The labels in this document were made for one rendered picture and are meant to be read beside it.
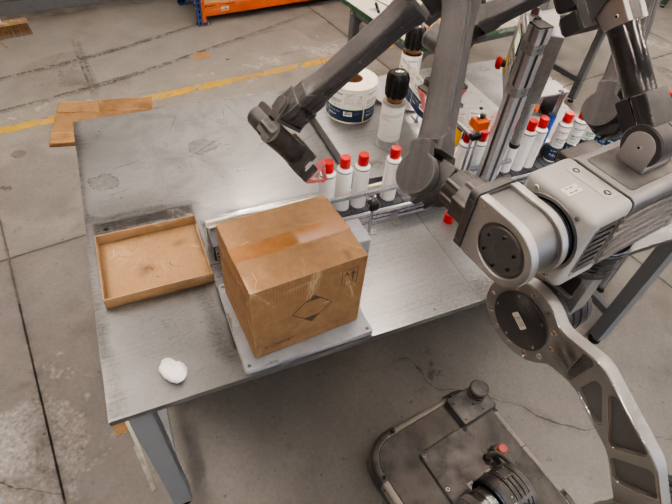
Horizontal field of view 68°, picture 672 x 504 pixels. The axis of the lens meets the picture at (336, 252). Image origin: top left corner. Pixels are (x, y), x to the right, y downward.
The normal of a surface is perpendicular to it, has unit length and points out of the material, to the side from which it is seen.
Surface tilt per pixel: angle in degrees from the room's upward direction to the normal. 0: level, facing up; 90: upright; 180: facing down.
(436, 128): 41
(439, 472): 0
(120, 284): 0
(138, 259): 0
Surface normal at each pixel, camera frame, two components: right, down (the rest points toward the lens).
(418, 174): -0.61, -0.17
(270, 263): 0.07, -0.68
